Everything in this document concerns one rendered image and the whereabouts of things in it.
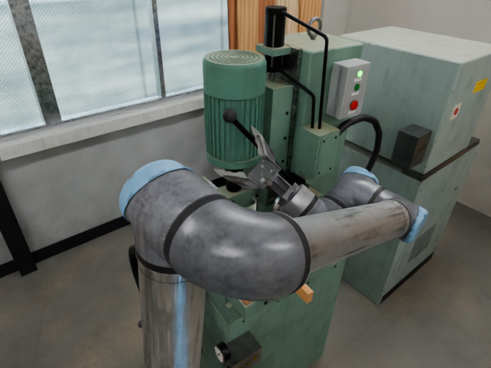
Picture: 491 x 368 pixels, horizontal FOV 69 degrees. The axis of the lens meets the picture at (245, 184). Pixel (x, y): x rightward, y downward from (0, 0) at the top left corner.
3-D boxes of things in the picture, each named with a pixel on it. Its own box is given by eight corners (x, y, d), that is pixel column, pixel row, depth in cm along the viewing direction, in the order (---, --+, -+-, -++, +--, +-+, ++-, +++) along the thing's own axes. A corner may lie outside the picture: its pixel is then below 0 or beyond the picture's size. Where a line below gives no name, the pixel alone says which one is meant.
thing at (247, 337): (219, 361, 126) (219, 347, 122) (248, 342, 132) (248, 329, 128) (232, 381, 121) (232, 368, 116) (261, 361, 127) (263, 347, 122)
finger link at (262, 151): (261, 119, 91) (270, 155, 90) (261, 124, 97) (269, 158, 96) (250, 122, 91) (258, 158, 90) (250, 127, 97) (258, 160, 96)
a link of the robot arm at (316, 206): (346, 224, 98) (324, 253, 96) (311, 194, 98) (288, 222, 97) (359, 223, 89) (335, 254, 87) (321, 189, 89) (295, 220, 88)
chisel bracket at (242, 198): (216, 209, 126) (215, 188, 122) (248, 196, 133) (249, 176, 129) (227, 220, 121) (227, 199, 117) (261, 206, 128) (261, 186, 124)
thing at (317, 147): (295, 169, 118) (300, 126, 110) (315, 161, 123) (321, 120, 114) (313, 180, 113) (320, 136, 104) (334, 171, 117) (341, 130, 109)
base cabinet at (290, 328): (182, 347, 188) (169, 247, 149) (269, 296, 216) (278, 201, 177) (229, 426, 158) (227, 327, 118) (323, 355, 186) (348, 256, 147)
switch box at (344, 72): (324, 113, 114) (332, 62, 105) (346, 107, 119) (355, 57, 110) (339, 120, 110) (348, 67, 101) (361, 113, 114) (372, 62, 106)
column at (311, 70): (253, 215, 153) (261, 36, 113) (293, 198, 164) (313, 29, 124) (288, 246, 138) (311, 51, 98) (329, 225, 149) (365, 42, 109)
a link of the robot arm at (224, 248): (254, 262, 34) (439, 206, 85) (180, 199, 42) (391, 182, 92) (218, 351, 38) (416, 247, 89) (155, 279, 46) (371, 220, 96)
